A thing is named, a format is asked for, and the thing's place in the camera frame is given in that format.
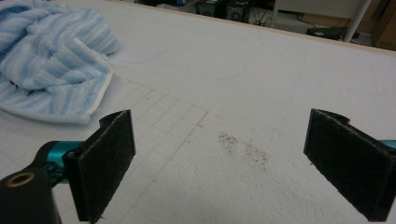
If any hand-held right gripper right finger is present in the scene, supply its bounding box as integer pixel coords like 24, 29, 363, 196
303, 107, 396, 223

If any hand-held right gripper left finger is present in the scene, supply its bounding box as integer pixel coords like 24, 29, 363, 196
63, 109, 137, 224

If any light blue striped towel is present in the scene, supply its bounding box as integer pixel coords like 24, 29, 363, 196
0, 0, 120, 125

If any flat black device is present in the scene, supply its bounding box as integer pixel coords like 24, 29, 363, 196
305, 25, 361, 41

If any brown cardboard box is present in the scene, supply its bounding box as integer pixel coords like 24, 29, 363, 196
371, 0, 396, 51

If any white desk leg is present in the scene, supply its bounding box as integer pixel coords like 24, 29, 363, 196
270, 0, 282, 29
343, 0, 374, 43

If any white foam mat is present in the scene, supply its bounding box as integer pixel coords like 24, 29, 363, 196
0, 0, 396, 224

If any slim black computer tower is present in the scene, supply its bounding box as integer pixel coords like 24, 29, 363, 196
225, 0, 252, 23

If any large black computer tower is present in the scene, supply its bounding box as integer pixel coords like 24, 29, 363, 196
195, 0, 226, 18

